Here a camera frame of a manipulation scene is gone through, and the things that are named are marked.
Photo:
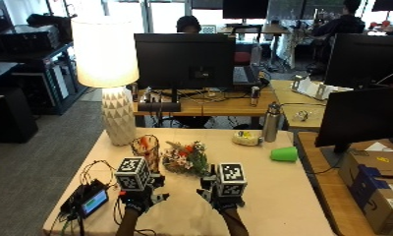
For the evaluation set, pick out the cardboard box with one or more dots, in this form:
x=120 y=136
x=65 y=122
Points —
x=376 y=190

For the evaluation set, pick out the mixed flower bouquet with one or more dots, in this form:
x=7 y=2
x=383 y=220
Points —
x=185 y=158

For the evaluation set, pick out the black computer monitor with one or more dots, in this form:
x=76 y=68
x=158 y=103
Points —
x=363 y=114
x=363 y=60
x=182 y=60
x=245 y=8

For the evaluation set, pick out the patterned glass vase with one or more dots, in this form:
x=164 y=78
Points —
x=145 y=149

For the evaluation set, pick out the white marker cube, left glove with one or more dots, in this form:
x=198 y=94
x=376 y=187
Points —
x=132 y=173

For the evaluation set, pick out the steel water bottle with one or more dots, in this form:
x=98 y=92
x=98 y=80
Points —
x=271 y=124

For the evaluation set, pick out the white marker cube, right glove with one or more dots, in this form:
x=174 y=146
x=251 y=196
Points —
x=230 y=179

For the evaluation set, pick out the black shelf unit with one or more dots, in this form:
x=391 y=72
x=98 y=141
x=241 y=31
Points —
x=34 y=65

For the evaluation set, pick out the white paper holder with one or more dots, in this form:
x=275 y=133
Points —
x=314 y=88

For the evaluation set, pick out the person's left hand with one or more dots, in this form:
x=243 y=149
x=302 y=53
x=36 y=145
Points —
x=140 y=198

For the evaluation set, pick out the black device with screen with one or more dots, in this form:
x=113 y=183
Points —
x=86 y=200

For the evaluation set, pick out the white table lamp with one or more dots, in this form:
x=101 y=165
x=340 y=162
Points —
x=105 y=55

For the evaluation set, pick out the wooden side table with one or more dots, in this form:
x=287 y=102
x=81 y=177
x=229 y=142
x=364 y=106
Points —
x=301 y=105

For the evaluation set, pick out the crumpled white yellow wrapper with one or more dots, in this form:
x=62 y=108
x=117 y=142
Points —
x=246 y=138

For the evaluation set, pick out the black cabinet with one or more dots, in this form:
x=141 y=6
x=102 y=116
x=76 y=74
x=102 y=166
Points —
x=8 y=114

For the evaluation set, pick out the white marker cube, glove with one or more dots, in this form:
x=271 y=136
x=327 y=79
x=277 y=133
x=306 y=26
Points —
x=132 y=173
x=230 y=179

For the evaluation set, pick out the wooden desk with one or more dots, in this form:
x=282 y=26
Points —
x=230 y=105

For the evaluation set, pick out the green plastic cup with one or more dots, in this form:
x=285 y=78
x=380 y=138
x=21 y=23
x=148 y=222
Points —
x=283 y=154

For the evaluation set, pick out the person's right hand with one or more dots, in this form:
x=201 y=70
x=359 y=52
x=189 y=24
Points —
x=217 y=200

